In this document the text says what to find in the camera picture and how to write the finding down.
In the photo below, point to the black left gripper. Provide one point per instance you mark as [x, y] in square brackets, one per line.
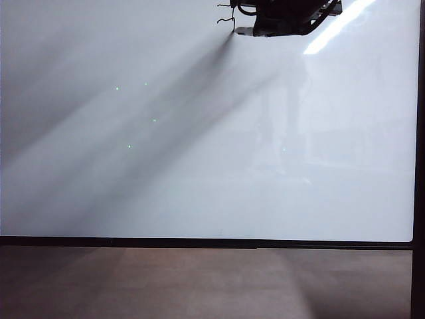
[282, 16]

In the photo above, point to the grey marker pen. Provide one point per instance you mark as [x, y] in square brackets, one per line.
[244, 31]

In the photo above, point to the white board with black frame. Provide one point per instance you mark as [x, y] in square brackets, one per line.
[199, 133]

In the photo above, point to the black board stand post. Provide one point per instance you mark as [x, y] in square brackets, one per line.
[417, 285]

